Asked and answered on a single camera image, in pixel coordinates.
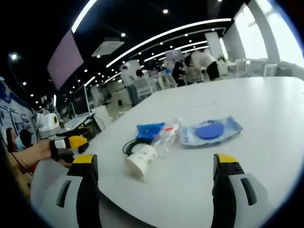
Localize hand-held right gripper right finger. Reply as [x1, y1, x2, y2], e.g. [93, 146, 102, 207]
[211, 153, 274, 228]

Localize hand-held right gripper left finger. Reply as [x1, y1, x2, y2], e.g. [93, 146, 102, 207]
[40, 153, 103, 228]

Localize black cable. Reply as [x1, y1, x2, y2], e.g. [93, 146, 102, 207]
[123, 138, 152, 157]

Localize white paper cup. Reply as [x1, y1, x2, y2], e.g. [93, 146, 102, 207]
[124, 144, 159, 179]

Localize clear packet with blue disc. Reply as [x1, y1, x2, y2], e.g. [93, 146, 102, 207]
[181, 115, 243, 150]

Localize blue plastic packet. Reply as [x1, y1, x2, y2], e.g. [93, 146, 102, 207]
[136, 122, 166, 144]

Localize clear plastic bottle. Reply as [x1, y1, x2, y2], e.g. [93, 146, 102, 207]
[152, 117, 183, 155]

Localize desk monitor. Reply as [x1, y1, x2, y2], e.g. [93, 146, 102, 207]
[72, 83, 92, 117]

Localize large purple hanging screen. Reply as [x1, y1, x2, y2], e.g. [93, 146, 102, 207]
[47, 29, 85, 91]

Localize white table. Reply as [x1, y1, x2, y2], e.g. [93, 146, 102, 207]
[30, 76, 304, 228]

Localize white mesh chair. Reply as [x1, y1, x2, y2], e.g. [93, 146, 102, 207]
[135, 78, 152, 98]

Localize ceiling air vent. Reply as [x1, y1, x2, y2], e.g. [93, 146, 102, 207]
[91, 37, 125, 58]

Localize straight ceiling light strip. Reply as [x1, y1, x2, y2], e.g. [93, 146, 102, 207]
[71, 0, 98, 33]

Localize small hanging display screen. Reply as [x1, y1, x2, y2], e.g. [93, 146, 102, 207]
[166, 49, 182, 60]

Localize long curved ceiling light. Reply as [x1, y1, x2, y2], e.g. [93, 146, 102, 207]
[105, 18, 232, 68]

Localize white desk with black frame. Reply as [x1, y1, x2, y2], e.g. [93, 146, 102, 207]
[61, 113, 106, 143]

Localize wall poster boards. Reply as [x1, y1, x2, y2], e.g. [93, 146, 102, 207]
[0, 104, 33, 133]

